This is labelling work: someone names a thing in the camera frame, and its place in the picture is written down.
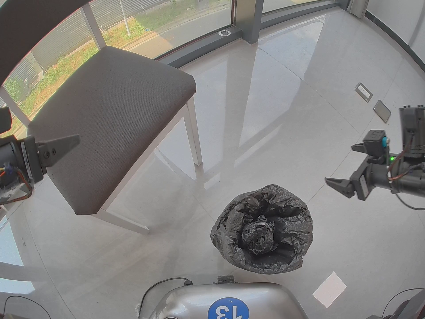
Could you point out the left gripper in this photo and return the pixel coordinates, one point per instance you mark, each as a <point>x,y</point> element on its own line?
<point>30,160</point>

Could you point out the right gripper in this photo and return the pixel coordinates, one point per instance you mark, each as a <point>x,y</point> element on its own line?
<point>378,178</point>

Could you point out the black plastic bag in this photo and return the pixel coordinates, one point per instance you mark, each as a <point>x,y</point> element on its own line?
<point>292,218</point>

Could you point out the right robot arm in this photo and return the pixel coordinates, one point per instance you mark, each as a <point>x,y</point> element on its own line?
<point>411,178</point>

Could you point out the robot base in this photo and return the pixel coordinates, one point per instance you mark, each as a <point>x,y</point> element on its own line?
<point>199,301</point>

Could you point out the grey white-legged chair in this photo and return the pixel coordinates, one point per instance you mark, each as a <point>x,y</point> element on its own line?
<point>99,128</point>

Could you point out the window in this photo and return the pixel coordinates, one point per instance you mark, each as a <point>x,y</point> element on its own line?
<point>245,12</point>

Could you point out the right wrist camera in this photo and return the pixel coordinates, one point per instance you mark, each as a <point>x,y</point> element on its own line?
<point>375,141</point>

